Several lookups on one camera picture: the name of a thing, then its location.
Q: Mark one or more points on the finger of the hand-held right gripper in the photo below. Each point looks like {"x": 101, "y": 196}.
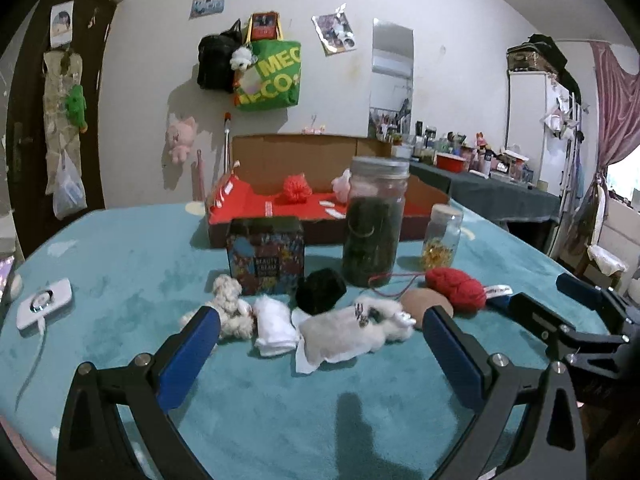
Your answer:
{"x": 585, "y": 291}
{"x": 532, "y": 316}

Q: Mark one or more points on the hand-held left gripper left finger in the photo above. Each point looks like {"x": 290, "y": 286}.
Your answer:
{"x": 190, "y": 355}

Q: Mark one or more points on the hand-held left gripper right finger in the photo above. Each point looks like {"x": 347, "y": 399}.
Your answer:
{"x": 450, "y": 355}

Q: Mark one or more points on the brown soft ball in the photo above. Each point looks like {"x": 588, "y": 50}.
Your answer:
{"x": 425, "y": 302}

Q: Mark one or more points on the beige plush teddy toy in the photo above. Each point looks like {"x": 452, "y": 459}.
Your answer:
{"x": 227, "y": 300}

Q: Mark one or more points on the red yarn ball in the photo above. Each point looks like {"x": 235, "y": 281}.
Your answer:
{"x": 457, "y": 287}

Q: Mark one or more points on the cardboard box with red bottom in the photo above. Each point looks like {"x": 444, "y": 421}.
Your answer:
{"x": 300, "y": 152}

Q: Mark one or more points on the white lace cloth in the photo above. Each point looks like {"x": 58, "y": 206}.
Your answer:
{"x": 607, "y": 260}

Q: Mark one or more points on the white fluffy plush toy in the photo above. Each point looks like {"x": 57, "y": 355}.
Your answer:
{"x": 340, "y": 332}

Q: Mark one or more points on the small glass jar yellow contents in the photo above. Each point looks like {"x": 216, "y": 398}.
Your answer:
{"x": 441, "y": 240}

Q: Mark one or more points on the table with grey cloth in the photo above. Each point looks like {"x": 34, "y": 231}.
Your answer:
{"x": 500, "y": 200}

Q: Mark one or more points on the colourful printed tin box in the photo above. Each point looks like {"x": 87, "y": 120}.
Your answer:
{"x": 265, "y": 255}

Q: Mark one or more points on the black yarn ball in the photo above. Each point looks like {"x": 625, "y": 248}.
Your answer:
{"x": 320, "y": 290}

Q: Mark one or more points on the large glass jar dark contents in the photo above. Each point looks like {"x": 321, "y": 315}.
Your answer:
{"x": 375, "y": 220}

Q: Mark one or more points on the white charger device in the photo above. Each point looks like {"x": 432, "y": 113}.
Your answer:
{"x": 42, "y": 302}

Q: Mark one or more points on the row of bottles and jars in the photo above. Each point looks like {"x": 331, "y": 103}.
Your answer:
{"x": 480, "y": 152}

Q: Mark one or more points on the red bowl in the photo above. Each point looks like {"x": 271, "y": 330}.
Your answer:
{"x": 451, "y": 162}

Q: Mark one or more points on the white refrigerator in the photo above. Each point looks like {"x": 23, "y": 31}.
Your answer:
{"x": 525, "y": 125}

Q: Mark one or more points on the pink curtain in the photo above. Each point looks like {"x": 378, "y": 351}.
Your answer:
{"x": 612, "y": 110}

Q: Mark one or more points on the red mesh bath puff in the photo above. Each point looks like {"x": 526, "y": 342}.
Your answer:
{"x": 298, "y": 189}

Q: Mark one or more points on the white mesh bath puff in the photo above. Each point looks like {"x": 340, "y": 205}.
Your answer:
{"x": 342, "y": 183}

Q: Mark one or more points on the clear plastic bag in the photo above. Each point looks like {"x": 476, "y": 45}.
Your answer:
{"x": 69, "y": 192}

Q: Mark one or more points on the pink plush toy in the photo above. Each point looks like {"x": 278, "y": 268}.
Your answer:
{"x": 181, "y": 137}

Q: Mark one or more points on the dark bag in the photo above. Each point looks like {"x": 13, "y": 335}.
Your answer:
{"x": 537, "y": 52}

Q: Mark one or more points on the dark wooden door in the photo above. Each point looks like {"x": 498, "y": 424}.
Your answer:
{"x": 30, "y": 160}

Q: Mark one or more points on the green plush toy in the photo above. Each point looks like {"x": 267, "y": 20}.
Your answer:
{"x": 76, "y": 105}

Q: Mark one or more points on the beige hanging organizer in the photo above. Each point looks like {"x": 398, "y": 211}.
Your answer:
{"x": 56, "y": 110}

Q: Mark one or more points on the green tote bag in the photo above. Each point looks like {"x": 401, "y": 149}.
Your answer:
{"x": 272, "y": 75}

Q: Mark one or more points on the black bag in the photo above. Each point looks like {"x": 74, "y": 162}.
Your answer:
{"x": 215, "y": 60}

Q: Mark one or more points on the white plush dog charm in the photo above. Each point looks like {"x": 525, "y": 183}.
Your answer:
{"x": 242, "y": 58}

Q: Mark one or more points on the photo sheet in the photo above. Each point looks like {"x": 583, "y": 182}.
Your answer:
{"x": 335, "y": 30}

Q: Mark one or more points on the small portrait photo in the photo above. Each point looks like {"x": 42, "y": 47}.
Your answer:
{"x": 62, "y": 22}

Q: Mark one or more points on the pink wooden post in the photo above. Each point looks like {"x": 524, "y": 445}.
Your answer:
{"x": 200, "y": 180}

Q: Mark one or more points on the wall mirror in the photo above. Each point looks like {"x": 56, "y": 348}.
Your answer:
{"x": 392, "y": 85}

